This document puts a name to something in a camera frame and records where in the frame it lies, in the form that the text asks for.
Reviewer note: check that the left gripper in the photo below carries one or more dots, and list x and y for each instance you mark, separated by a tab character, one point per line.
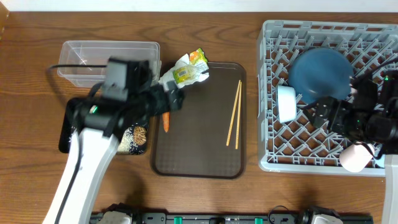
162	104

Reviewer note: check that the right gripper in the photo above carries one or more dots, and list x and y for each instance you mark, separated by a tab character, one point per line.
339	107

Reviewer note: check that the orange carrot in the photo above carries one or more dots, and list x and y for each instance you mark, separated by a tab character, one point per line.
166	121

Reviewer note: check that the white napkin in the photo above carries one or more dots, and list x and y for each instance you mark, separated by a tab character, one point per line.
166	78

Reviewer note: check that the pink cup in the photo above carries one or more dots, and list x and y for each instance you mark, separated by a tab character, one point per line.
356	157

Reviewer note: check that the dark blue plate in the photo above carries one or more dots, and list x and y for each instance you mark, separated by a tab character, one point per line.
321	72

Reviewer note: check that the green orange snack wrapper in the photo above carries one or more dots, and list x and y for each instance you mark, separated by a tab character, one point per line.
191	68

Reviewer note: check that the blue cup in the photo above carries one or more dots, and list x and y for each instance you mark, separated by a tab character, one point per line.
286	103

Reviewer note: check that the wooden chopstick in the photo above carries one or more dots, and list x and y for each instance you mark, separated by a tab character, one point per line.
233	113
238	115

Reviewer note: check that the brown mushroom piece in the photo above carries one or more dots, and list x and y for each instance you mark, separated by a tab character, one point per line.
139	135

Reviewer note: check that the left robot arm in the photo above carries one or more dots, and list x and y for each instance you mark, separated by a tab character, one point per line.
119	99

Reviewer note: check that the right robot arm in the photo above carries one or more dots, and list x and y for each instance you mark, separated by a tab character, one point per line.
371	117

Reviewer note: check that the grey dishwasher rack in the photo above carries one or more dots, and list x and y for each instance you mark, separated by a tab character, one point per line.
296	146

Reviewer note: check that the black waste tray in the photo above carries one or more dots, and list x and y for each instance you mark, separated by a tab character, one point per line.
73	121

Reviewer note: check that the brown serving tray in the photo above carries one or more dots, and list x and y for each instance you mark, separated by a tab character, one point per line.
195	145

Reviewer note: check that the clear plastic bin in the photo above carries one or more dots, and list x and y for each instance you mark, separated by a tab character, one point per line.
98	52

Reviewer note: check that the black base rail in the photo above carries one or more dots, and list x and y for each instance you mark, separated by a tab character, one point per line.
161	218

